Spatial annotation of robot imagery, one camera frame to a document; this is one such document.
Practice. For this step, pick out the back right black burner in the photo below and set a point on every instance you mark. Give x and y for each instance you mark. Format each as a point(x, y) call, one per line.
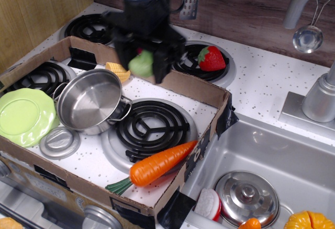
point(190, 65)

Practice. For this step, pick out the back left black burner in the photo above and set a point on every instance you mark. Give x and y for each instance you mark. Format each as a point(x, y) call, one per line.
point(91, 27)

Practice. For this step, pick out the small orange toy piece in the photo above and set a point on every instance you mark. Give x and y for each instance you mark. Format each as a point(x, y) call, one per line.
point(251, 223)

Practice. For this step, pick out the silver toy sink basin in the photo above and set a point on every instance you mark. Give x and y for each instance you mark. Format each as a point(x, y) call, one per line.
point(301, 170)

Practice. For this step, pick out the orange toy carrot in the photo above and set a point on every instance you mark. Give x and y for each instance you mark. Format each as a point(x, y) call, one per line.
point(148, 170)

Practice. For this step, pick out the brown cardboard fence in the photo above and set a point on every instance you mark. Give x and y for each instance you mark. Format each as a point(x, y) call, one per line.
point(75, 183)

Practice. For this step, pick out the light green toy broccoli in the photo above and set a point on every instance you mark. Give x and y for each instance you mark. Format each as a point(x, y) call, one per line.
point(142, 64)

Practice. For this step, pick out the yellow toy corn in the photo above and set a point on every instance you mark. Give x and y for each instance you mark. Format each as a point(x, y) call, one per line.
point(118, 69)

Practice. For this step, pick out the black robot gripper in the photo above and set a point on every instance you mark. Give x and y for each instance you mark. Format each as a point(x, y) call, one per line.
point(146, 24)

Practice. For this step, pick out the silver toy faucet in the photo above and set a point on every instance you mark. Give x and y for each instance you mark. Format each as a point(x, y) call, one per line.
point(315, 111)

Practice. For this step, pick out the silver oven front knob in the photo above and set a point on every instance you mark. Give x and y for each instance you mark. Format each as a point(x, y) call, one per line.
point(96, 217)

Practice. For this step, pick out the stainless steel pot lid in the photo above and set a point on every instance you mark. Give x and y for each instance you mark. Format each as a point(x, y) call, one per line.
point(245, 195)

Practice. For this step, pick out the silver front stove knob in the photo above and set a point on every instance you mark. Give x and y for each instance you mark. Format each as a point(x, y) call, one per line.
point(60, 143)

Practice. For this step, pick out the light green plastic plate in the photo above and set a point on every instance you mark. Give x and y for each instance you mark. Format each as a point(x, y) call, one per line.
point(27, 115)

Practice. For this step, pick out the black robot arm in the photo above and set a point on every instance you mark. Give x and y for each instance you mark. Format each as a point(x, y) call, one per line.
point(146, 24)

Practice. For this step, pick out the front right black burner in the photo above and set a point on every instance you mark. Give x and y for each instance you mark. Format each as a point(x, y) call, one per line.
point(151, 126)

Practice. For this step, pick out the orange toy at corner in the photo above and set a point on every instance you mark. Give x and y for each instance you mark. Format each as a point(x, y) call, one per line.
point(9, 223)

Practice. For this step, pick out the white and red toy food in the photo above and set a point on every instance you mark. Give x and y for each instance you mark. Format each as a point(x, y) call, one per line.
point(208, 204)

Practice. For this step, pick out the hanging metal ladle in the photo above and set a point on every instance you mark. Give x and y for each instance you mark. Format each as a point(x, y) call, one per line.
point(309, 38)

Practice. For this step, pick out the red toy strawberry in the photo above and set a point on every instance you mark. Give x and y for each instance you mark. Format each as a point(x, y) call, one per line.
point(210, 59)

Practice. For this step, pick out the yellow orange toy pumpkin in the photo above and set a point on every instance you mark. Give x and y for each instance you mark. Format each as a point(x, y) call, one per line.
point(308, 219)

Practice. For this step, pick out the hanging slotted metal spatula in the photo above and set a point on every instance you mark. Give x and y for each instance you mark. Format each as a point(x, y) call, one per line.
point(189, 10)

